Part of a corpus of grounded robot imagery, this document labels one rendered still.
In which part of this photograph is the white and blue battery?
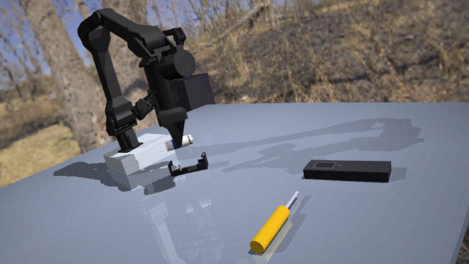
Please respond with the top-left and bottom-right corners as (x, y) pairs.
(164, 134), (193, 152)

